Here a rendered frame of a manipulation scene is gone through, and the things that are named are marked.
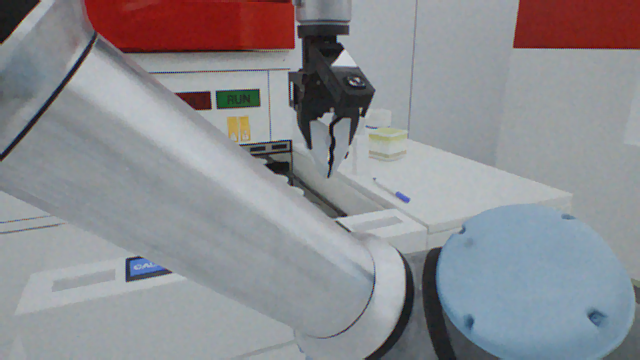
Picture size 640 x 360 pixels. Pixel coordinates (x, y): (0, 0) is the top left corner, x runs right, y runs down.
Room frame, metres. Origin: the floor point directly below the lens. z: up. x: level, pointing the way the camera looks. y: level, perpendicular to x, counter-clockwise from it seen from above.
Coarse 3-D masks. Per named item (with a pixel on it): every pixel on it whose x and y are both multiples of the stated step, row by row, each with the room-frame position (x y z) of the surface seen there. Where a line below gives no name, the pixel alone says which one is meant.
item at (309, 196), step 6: (276, 174) 1.08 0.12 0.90; (282, 174) 1.08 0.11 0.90; (288, 174) 1.08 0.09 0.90; (294, 180) 1.02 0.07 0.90; (294, 186) 0.98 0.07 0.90; (300, 186) 0.98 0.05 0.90; (306, 192) 0.93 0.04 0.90; (312, 192) 0.93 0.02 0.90; (306, 198) 0.89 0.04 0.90; (312, 198) 0.89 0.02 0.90; (318, 198) 0.89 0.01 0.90; (318, 204) 0.86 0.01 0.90; (324, 204) 0.85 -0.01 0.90; (324, 210) 0.82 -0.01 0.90; (330, 210) 0.82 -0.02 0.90
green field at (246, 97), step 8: (224, 96) 1.09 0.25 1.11; (232, 96) 1.10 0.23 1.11; (240, 96) 1.11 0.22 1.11; (248, 96) 1.12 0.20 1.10; (256, 96) 1.13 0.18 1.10; (224, 104) 1.09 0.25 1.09; (232, 104) 1.10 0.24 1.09; (240, 104) 1.11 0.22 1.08; (248, 104) 1.12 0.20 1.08; (256, 104) 1.13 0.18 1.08
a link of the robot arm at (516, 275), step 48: (480, 240) 0.28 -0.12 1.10; (528, 240) 0.26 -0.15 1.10; (576, 240) 0.25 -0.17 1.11; (432, 288) 0.28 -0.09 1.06; (480, 288) 0.25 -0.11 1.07; (528, 288) 0.23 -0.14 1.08; (576, 288) 0.22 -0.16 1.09; (624, 288) 0.23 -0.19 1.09; (432, 336) 0.26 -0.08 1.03; (480, 336) 0.22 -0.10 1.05; (528, 336) 0.21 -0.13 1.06; (576, 336) 0.20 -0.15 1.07; (624, 336) 0.22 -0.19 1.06
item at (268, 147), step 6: (258, 144) 1.13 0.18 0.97; (264, 144) 1.13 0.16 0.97; (270, 144) 1.14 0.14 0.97; (276, 144) 1.15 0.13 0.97; (282, 144) 1.16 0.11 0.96; (288, 144) 1.16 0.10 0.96; (246, 150) 1.11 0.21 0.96; (252, 150) 1.12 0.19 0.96; (258, 150) 1.13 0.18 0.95; (264, 150) 1.14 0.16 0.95; (270, 150) 1.14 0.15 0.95; (276, 150) 1.15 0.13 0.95; (282, 150) 1.15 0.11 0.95; (288, 150) 1.16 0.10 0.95
